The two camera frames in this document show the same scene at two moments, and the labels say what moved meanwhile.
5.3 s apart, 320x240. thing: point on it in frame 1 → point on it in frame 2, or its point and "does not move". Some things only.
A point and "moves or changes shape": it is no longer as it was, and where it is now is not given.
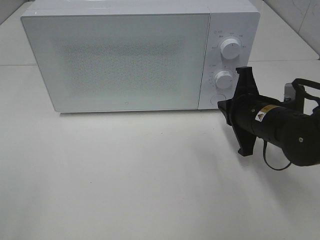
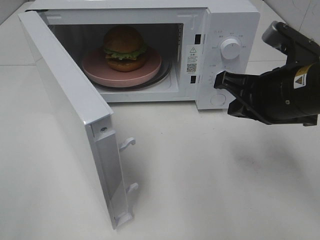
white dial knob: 230,49 does not move
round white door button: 216,98 does not move
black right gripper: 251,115 → 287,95
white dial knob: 224,79 moves or changes shape
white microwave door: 122,62 → 88,120
